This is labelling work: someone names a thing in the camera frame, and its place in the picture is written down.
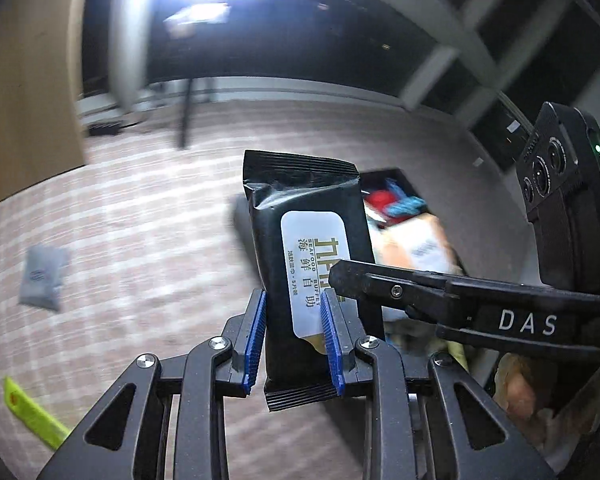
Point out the orange and white box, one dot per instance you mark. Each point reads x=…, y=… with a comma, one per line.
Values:
x=420, y=240

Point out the black storage container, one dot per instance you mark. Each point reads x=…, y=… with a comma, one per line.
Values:
x=370, y=180

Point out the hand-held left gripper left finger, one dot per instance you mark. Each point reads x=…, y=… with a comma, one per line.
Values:
x=255, y=340

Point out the black tripod leg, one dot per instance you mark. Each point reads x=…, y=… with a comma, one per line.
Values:
x=186, y=115

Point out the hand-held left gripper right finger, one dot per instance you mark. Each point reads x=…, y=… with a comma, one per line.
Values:
x=330, y=347

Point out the wooden board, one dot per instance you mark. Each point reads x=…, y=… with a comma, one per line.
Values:
x=25, y=110

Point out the red packet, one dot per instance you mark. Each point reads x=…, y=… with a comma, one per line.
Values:
x=379, y=201

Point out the black wet wipes packet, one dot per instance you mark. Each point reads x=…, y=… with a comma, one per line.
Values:
x=270, y=220

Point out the yellow-green strip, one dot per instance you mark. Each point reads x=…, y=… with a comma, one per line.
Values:
x=30, y=415

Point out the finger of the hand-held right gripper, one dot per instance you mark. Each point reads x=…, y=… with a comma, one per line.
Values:
x=480, y=305

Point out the black power strip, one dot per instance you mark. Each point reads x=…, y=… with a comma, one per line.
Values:
x=107, y=125

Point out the person's right hand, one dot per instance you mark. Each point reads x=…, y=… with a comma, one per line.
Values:
x=520, y=382

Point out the grey fabric pouch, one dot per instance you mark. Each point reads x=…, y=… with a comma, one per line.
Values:
x=42, y=277

